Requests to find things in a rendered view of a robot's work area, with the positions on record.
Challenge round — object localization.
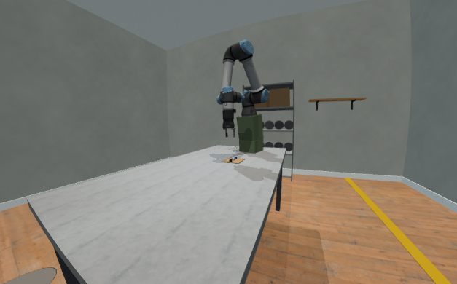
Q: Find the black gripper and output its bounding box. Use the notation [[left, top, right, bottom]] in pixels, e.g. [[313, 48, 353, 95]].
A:
[[222, 103, 236, 138]]

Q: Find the tan mat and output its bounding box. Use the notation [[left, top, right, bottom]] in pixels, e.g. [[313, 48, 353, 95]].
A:
[[221, 157, 245, 164]]

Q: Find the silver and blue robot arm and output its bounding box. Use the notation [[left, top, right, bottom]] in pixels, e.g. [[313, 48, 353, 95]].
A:
[[217, 39, 269, 117]]

